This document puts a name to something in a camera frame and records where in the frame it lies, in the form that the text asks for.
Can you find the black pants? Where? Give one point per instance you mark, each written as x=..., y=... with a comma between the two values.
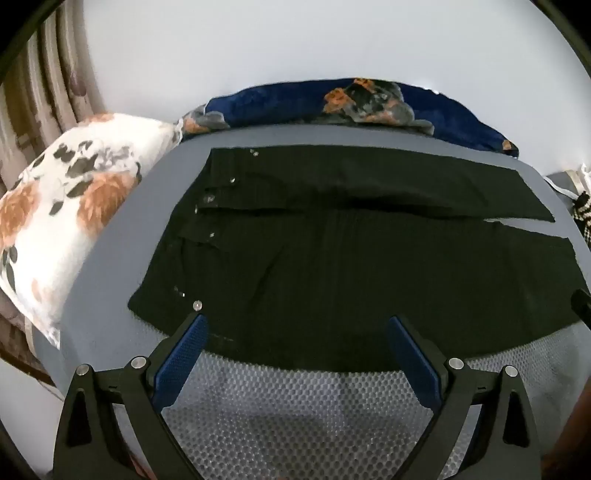
x=341, y=258

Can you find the brown patterned curtain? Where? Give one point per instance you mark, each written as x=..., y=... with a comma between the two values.
x=51, y=83

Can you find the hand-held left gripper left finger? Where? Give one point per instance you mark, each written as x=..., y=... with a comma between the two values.
x=182, y=355

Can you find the grey mesh mattress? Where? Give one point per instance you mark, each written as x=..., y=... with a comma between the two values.
x=286, y=415

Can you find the black white striped cloth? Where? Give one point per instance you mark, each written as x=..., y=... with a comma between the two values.
x=584, y=214

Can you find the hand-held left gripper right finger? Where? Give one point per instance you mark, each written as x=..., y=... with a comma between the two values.
x=413, y=355

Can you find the blue floral blanket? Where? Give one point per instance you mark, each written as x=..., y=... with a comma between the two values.
x=286, y=106

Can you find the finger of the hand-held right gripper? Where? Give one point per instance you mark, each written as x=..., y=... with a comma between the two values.
x=582, y=307

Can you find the white floral pillow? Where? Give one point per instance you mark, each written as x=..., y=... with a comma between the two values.
x=69, y=203

